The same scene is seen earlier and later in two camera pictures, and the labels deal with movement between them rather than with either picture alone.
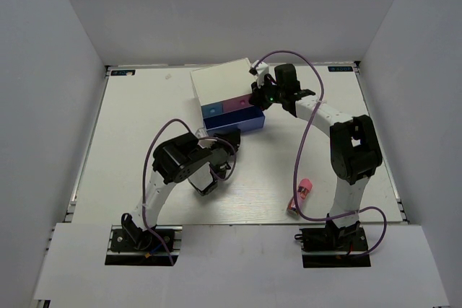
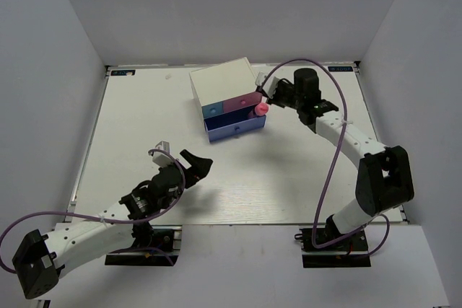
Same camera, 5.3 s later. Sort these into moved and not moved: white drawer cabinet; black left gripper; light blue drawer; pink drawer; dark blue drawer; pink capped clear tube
Moved: black left gripper; pink capped clear tube
Not moved: light blue drawer; dark blue drawer; white drawer cabinet; pink drawer
